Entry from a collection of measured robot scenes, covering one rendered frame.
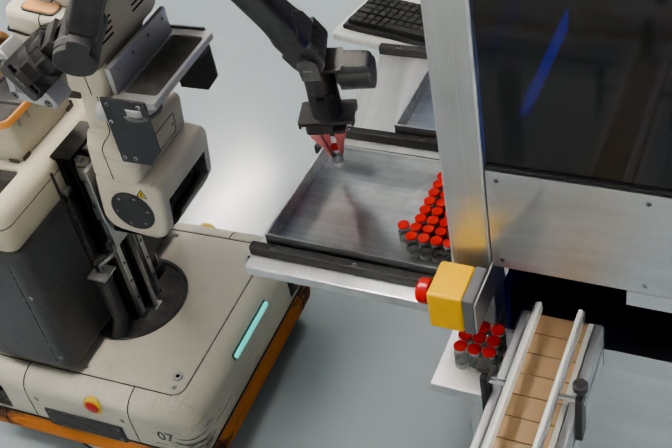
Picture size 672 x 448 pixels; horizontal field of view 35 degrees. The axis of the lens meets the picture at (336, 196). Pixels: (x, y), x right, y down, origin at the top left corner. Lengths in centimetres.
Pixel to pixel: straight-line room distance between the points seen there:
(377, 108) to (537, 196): 74
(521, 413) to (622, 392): 26
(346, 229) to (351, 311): 108
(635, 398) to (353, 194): 62
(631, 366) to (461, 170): 42
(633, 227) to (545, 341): 24
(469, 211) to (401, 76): 74
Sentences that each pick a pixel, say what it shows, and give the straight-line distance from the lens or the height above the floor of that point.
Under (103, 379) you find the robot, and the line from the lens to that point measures 261.
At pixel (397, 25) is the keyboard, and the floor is 83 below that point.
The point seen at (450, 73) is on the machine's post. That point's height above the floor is 136.
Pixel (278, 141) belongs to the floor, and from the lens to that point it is 357.
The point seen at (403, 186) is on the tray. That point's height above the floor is 88.
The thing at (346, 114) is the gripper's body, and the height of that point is 103.
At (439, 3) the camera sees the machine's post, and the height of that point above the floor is 147.
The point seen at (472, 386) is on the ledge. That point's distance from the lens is 162.
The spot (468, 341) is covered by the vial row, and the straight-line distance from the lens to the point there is 163.
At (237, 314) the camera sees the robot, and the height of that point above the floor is 28.
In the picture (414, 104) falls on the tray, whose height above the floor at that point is 89.
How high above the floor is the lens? 216
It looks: 41 degrees down
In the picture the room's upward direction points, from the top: 12 degrees counter-clockwise
